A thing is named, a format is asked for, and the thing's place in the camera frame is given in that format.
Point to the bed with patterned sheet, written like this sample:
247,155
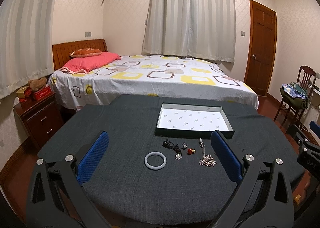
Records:
150,75

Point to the green tray white lining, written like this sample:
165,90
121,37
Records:
192,121

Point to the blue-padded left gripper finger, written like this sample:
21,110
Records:
56,197

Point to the wooden headboard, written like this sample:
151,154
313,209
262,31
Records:
61,52

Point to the brown wooden door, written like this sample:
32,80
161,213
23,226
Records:
262,48

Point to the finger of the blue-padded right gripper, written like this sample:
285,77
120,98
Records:
262,197

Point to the red gold knot charm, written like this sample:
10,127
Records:
191,151

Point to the pearl flower brooch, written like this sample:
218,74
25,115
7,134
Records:
178,156

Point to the dark wooden chair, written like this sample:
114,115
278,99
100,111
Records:
306,79

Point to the pink pillow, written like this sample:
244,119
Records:
87,64

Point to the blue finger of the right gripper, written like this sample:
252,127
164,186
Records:
315,128

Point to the dark wooden nightstand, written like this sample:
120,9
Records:
41,119

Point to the silver crystal bar brooch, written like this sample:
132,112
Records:
201,143

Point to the red gift box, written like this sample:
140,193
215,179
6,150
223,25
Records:
42,93

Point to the grey window curtain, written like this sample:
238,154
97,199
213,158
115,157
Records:
203,29

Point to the orange cushion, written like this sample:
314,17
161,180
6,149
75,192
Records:
87,52

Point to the brown teddy bear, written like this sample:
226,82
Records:
36,84

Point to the gold small box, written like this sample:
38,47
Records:
23,92

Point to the white jade bangle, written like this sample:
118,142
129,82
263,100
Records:
155,168

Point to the black cord pendant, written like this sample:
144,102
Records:
169,145

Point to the wall outlet above bed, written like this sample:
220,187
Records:
88,34

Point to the clothes pile on chair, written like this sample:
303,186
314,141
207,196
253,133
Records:
295,96

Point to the left white curtain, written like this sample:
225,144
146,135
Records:
26,42

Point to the dark grey table cloth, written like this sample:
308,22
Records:
183,192

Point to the silver pearl pendant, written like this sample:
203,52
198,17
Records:
184,145

